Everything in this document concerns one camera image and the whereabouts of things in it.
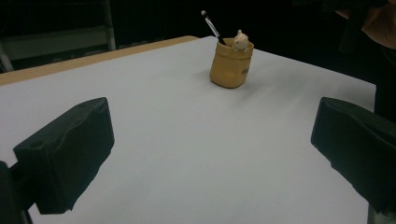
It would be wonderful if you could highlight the brown pen holder with figurine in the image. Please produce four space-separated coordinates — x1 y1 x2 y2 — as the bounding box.
208 29 255 90

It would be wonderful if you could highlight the white board sheet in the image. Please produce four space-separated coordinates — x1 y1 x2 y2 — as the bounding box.
0 35 377 224

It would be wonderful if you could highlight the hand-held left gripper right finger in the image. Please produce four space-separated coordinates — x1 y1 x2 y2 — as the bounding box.
310 96 396 217

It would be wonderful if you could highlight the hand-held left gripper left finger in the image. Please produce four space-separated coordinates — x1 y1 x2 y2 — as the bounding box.
13 96 116 216

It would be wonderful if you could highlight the black and silver pen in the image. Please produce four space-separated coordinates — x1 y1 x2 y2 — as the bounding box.
200 9 228 47

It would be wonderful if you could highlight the grey metal stand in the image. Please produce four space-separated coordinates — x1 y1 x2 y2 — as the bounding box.
0 0 117 73

